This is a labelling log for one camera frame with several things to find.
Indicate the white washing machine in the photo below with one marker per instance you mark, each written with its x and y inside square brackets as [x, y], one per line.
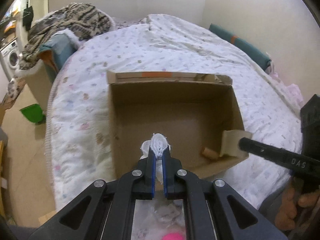
[10, 57]

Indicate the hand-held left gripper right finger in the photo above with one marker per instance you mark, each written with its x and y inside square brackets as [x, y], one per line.
[163, 180]

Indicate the pile of white cloths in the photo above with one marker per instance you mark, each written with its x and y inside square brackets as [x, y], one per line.
[160, 215]

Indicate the teal pillow with orange stripe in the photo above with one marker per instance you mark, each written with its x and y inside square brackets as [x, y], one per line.
[240, 43]

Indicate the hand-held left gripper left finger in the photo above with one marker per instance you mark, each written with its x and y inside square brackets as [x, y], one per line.
[153, 180]

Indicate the small brown roll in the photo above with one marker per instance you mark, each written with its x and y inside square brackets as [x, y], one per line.
[210, 153]

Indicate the white sock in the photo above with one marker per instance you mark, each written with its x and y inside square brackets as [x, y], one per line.
[157, 143]

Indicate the pink soft ball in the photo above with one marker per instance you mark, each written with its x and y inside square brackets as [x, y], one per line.
[173, 236]

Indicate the dark hanging clothes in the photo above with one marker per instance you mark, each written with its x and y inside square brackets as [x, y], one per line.
[27, 17]

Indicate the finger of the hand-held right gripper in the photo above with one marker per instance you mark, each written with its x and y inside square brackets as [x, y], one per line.
[270, 153]

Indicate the pink cloth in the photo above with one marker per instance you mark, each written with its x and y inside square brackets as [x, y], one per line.
[292, 91]

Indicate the striped furry blanket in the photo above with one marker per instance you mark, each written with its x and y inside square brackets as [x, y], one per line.
[75, 20]

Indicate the brown cardboard box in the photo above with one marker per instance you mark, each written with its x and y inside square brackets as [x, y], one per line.
[175, 110]

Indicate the green dustpan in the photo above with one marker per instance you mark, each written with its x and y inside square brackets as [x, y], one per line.
[32, 113]

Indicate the teal cushion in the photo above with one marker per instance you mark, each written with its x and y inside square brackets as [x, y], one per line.
[61, 47]

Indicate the spotted cloth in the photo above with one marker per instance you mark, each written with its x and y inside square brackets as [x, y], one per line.
[13, 90]

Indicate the white printed quilt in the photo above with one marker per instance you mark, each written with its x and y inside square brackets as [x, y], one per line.
[175, 45]

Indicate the person's right hand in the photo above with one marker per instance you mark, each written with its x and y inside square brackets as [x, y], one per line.
[287, 210]

